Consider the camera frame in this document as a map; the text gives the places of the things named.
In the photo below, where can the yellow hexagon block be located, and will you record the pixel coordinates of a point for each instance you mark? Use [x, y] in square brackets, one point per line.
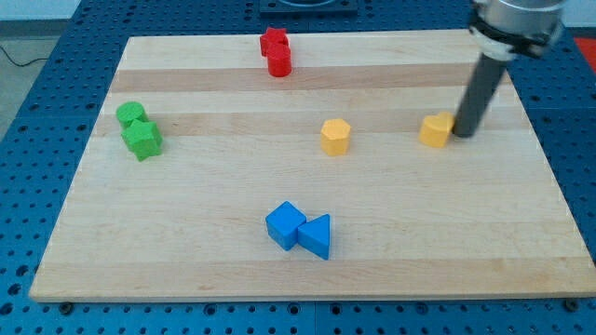
[335, 137]

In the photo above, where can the green cylinder block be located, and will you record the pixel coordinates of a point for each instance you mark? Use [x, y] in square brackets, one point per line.
[130, 111]

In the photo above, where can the light wooden board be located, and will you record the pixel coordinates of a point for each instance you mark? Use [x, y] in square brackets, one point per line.
[481, 218]

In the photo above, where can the blue cube block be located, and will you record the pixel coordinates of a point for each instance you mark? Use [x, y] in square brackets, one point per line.
[282, 224]

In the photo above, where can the yellow heart block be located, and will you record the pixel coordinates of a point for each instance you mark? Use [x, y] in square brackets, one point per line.
[436, 129]

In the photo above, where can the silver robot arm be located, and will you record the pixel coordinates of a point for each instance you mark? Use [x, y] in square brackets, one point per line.
[503, 29]

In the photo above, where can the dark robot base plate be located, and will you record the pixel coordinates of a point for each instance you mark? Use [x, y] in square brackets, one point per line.
[269, 8]

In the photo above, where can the red star block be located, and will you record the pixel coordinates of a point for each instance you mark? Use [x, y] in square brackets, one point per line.
[273, 36]

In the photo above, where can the blue triangle block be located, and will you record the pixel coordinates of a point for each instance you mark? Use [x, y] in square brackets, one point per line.
[315, 236]

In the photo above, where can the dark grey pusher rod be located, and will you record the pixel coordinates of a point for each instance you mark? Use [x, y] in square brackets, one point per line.
[481, 87]

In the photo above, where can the green star block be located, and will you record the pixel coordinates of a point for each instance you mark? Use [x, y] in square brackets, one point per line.
[143, 139]

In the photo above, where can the red cylinder block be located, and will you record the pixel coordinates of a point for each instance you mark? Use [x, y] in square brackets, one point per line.
[279, 60]

